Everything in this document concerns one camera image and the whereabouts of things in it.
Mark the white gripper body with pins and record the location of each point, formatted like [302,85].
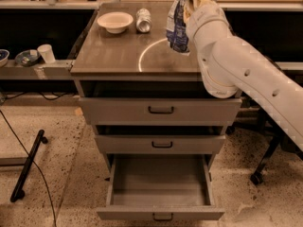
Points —
[204,15]

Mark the blue chip bag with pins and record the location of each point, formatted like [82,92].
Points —
[176,28]

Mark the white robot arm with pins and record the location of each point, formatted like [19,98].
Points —
[229,63]

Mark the white bowl on counter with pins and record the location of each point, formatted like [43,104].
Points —
[115,22]

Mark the grey drawer cabinet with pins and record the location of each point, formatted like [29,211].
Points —
[139,65]

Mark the top grey drawer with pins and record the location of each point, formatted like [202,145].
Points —
[159,111]

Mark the grey drawer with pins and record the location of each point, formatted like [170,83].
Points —
[160,144]
[159,111]
[160,188]

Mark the middle grey drawer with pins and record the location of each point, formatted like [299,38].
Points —
[160,144]

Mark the bottom grey drawer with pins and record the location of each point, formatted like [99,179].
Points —
[160,188]

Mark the silver soda can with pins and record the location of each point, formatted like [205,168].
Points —
[143,21]

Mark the black office chair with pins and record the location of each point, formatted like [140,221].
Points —
[265,125]

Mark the white paper cup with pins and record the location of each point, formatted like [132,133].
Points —
[46,52]

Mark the blue bowl with items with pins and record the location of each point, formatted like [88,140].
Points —
[28,57]

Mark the blue bowl at edge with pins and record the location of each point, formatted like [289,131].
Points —
[4,57]

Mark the black floor bar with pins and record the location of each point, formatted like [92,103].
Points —
[18,192]

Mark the grey side shelf rail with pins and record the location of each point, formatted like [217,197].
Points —
[59,70]

